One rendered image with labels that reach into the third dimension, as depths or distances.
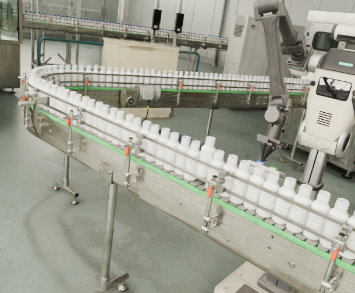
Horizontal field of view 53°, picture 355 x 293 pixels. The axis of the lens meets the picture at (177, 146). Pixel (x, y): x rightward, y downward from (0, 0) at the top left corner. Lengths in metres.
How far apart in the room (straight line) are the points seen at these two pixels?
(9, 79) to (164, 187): 5.47
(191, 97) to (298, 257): 2.46
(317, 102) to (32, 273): 1.95
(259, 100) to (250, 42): 3.56
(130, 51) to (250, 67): 2.99
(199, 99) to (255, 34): 4.20
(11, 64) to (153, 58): 2.46
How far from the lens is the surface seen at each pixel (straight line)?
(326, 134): 1.79
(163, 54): 5.86
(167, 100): 3.36
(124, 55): 5.57
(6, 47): 6.66
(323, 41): 5.29
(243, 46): 7.43
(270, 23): 1.43
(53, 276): 2.49
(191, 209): 1.46
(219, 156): 1.36
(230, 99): 3.81
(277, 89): 1.47
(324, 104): 1.77
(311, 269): 1.29
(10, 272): 2.56
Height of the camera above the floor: 1.61
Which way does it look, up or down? 20 degrees down
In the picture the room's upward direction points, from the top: 9 degrees clockwise
